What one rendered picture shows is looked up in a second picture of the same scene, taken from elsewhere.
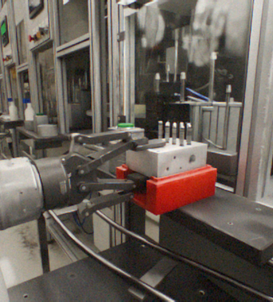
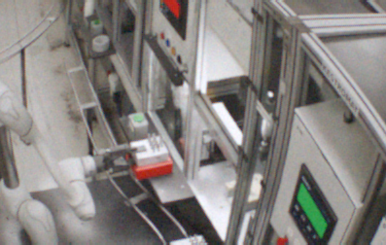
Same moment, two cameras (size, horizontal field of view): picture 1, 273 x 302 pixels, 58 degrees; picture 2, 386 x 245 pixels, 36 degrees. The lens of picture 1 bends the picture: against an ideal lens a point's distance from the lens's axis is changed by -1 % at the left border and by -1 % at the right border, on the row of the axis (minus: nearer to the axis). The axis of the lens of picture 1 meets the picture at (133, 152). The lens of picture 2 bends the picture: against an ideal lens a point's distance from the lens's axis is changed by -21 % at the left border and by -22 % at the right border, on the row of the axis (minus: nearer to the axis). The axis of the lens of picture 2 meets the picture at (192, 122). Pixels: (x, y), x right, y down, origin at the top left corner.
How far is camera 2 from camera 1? 249 cm
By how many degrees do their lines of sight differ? 29
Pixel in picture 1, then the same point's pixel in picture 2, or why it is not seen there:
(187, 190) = (153, 171)
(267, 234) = (170, 198)
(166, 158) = (142, 159)
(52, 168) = (98, 162)
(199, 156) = (163, 157)
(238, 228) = (163, 193)
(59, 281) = (101, 187)
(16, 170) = (88, 164)
